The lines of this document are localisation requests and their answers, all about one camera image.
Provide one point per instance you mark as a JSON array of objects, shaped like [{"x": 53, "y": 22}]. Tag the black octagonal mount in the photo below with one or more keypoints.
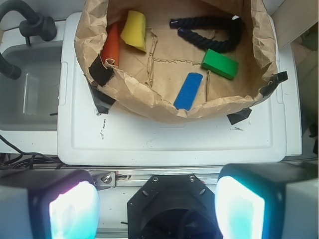
[{"x": 173, "y": 207}]

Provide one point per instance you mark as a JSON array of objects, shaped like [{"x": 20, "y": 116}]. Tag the brown paper bag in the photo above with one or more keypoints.
[{"x": 147, "y": 83}]

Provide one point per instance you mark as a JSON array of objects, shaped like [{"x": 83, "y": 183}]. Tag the aluminium rail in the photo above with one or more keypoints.
[{"x": 108, "y": 177}]

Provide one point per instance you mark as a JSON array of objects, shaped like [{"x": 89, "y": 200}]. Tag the orange cone-shaped object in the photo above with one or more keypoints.
[{"x": 110, "y": 51}]

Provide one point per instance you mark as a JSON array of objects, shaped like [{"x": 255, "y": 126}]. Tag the black tape piece right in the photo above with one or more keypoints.
[{"x": 237, "y": 117}]

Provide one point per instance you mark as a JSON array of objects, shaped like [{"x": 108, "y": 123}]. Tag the blue sponge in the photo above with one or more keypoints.
[{"x": 188, "y": 91}]

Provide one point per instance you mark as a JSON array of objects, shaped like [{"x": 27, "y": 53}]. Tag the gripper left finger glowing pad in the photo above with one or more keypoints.
[{"x": 48, "y": 204}]

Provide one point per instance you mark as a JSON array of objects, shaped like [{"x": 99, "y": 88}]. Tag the white plastic lid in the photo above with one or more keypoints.
[{"x": 86, "y": 137}]

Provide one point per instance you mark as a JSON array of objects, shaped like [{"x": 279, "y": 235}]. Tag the black tape piece left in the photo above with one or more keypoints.
[{"x": 101, "y": 101}]

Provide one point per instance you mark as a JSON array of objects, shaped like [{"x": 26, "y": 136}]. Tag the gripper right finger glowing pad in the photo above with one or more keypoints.
[{"x": 268, "y": 200}]

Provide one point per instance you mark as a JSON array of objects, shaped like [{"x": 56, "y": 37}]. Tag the black faucet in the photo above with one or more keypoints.
[{"x": 35, "y": 24}]

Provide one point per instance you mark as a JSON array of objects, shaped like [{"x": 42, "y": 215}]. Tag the green rectangular block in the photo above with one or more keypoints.
[{"x": 220, "y": 64}]

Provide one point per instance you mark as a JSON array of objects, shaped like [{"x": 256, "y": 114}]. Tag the yellow sponge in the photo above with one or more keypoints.
[{"x": 134, "y": 31}]

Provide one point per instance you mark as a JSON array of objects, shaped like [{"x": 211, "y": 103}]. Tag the black tape piece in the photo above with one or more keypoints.
[
  {"x": 101, "y": 101},
  {"x": 237, "y": 117}
]

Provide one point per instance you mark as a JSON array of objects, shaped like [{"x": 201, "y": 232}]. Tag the grey sink basin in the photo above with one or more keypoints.
[{"x": 30, "y": 103}]

